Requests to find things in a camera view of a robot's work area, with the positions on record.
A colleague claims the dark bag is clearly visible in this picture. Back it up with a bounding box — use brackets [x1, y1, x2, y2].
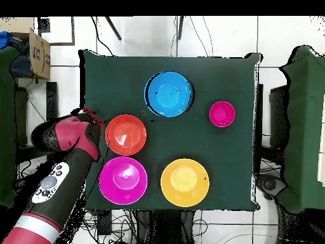
[10, 41, 35, 78]

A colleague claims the cardboard box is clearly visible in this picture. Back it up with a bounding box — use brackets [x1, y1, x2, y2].
[0, 17, 51, 80]

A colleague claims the large orange bowl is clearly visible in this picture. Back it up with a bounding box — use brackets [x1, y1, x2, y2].
[160, 158, 211, 208]

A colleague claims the medium blue bowl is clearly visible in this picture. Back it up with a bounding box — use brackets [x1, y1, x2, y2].
[143, 71, 195, 118]

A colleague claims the small crimson bowl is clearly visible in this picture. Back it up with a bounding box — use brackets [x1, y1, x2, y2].
[209, 100, 236, 128]

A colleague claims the shallow red-orange bowl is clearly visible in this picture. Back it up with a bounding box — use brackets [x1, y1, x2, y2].
[104, 114, 147, 156]

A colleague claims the black stand leg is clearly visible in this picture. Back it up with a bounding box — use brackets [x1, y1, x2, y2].
[175, 16, 185, 41]
[103, 16, 123, 41]

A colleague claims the green side table cloth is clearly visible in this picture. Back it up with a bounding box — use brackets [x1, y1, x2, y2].
[0, 45, 29, 208]
[279, 45, 325, 214]

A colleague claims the large pink bowl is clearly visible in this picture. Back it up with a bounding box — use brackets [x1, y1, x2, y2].
[98, 156, 149, 206]

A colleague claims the black metal frame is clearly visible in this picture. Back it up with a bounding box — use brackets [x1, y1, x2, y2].
[258, 83, 288, 166]
[14, 81, 60, 158]

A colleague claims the dark green table cloth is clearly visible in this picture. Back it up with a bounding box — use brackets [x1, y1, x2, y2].
[79, 49, 262, 212]

